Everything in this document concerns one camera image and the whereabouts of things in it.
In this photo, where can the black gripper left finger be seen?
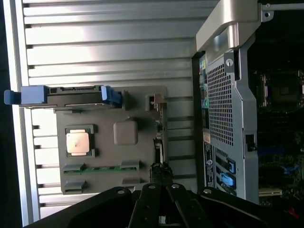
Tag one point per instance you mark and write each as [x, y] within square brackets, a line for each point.
[145, 204]

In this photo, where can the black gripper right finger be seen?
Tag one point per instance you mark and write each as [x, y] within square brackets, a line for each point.
[185, 206]

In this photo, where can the blue card retention clip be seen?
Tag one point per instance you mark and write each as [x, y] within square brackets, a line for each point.
[231, 166]
[225, 179]

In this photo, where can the grey plastic parts rack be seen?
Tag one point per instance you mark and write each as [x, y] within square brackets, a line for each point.
[118, 156]

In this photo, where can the green RAM stick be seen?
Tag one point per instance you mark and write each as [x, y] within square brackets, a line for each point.
[102, 169]

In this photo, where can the white expansion slot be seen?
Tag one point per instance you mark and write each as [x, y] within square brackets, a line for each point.
[270, 192]

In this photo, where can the silver CPU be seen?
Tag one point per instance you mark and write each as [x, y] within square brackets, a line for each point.
[78, 142]

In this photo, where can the grey PC case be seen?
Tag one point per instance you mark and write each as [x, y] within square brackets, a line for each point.
[225, 95]

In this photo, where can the green motherboard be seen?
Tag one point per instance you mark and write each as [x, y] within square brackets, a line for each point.
[280, 133]

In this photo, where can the hard disk with blue carrier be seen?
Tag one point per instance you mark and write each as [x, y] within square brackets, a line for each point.
[71, 97]

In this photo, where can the metal CPU socket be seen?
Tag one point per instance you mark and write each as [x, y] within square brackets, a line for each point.
[282, 90]

